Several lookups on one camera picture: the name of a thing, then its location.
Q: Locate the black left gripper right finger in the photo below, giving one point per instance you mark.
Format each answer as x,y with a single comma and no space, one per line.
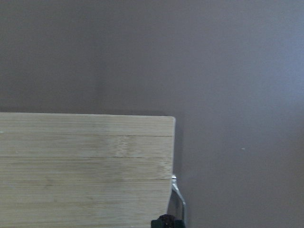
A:
178,223

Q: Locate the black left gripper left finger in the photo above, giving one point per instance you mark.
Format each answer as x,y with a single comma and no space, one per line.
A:
156,223

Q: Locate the bamboo cutting board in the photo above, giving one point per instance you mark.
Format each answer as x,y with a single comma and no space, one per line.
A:
84,170

